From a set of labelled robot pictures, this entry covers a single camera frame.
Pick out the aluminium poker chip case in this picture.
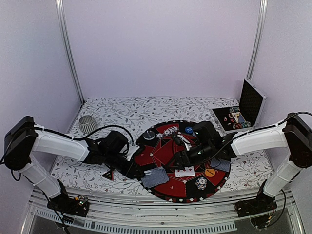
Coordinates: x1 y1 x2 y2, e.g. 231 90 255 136
212 80 267 133

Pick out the left aluminium frame post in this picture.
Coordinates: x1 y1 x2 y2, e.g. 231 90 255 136
55 0 85 105

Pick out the triangular red black token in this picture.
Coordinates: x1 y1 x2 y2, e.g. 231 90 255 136
101 170 114 181

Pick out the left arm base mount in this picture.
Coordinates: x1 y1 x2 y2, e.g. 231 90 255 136
47 195 90 217

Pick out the aluminium front rail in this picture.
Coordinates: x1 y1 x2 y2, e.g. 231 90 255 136
20 187 307 234

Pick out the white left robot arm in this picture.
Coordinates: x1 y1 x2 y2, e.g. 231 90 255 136
1 116 145 212

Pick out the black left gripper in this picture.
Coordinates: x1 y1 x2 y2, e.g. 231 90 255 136
104 151 146 179

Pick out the orange big blind button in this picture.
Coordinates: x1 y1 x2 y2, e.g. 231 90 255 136
205 168 216 177

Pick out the three of diamonds card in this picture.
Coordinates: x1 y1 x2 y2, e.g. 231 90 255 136
175 166 195 177

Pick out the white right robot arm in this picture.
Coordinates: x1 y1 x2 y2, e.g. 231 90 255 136
173 111 312 213

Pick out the aluminium frame post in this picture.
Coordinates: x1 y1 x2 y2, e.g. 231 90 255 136
246 0 268 80
55 0 85 105

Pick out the right aluminium frame post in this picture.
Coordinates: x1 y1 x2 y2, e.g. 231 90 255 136
246 0 268 80

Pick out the black dealer button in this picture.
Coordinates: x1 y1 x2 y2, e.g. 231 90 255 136
143 130 156 140

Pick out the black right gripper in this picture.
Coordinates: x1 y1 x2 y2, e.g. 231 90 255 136
165 142 214 171

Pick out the blue card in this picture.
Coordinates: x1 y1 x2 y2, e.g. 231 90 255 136
141 167 169 188
210 158 231 172

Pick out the striped ceramic mug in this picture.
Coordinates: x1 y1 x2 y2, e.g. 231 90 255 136
78 115 97 134

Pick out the round red black poker mat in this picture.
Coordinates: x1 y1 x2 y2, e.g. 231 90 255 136
134 120 230 203

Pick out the white blue chip row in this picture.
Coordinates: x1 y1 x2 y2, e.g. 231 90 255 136
156 126 179 138

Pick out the blue small blind button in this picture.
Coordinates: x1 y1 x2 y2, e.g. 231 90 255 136
185 126 194 134

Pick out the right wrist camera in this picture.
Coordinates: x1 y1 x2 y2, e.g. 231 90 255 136
171 133 192 153

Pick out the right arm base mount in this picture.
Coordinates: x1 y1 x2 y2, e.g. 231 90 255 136
234 198 277 229

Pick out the white blue chip stack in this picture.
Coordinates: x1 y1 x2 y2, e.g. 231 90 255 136
195 177 208 190

